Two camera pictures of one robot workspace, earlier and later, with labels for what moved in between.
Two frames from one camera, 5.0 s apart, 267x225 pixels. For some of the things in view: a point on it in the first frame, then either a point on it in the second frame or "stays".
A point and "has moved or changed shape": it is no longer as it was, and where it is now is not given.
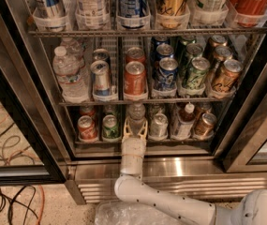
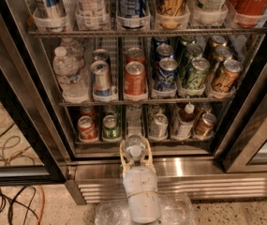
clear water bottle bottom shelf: x=137 y=113 has moved or changed shape
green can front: x=198 y=73 stays
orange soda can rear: x=135 y=53 stays
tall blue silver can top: x=50 y=7 stays
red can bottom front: x=86 y=127 stays
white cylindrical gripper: x=134 y=146 → x=139 y=180
